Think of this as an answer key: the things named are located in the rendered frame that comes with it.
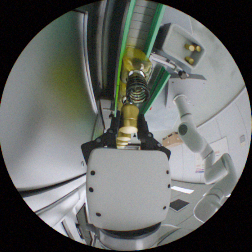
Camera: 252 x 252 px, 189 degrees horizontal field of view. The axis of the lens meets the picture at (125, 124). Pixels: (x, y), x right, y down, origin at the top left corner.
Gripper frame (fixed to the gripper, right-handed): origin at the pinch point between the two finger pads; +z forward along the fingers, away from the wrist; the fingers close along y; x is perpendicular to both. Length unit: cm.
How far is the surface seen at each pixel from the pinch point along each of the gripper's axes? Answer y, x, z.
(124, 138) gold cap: -0.1, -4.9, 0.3
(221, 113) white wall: 361, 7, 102
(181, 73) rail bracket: 13.6, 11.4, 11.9
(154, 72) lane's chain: 11.0, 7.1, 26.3
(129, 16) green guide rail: -3.8, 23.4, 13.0
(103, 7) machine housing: -16.2, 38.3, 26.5
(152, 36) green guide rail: 3.1, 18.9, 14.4
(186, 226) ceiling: 124, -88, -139
